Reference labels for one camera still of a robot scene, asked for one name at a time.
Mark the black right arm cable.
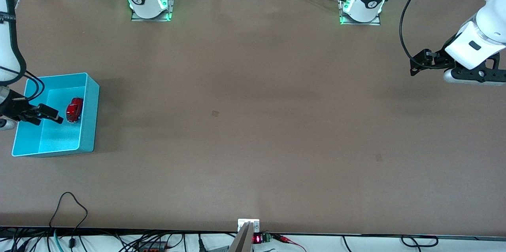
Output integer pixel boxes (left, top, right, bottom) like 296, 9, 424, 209
0, 0, 45, 102

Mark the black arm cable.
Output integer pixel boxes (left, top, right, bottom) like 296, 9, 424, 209
399, 0, 447, 70
0, 0, 45, 102

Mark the thin black looped cable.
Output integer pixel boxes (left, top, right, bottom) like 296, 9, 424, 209
49, 192, 88, 249

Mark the dark power strip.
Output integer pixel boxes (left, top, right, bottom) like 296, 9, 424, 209
136, 241, 168, 252

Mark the silver camera mount bracket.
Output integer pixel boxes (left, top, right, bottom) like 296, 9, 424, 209
228, 219, 260, 252

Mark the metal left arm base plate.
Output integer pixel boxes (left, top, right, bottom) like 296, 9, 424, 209
339, 0, 382, 26

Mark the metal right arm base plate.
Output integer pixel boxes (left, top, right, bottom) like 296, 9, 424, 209
131, 0, 176, 22

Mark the blue plastic box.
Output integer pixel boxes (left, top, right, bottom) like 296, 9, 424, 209
11, 72, 100, 158

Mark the red clip lead cable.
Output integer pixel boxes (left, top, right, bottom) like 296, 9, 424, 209
272, 235, 307, 252

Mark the black flat coiled cable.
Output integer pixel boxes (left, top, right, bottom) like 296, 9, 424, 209
401, 235, 438, 248

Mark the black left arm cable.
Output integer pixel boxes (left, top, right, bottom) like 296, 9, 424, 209
399, 0, 447, 70

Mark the red beetle toy car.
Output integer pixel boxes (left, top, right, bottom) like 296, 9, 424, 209
66, 97, 84, 123

